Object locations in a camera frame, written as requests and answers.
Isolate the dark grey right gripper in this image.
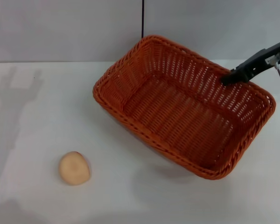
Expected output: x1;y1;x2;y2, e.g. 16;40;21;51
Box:
221;38;280;86

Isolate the orange woven plastic basket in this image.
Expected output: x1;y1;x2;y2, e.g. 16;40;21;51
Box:
92;35;277;181

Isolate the pale peach fruit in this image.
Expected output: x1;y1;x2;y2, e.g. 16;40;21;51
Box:
58;151;92;186

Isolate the grey cable with white connector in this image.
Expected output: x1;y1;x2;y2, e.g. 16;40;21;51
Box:
266;53;280;80

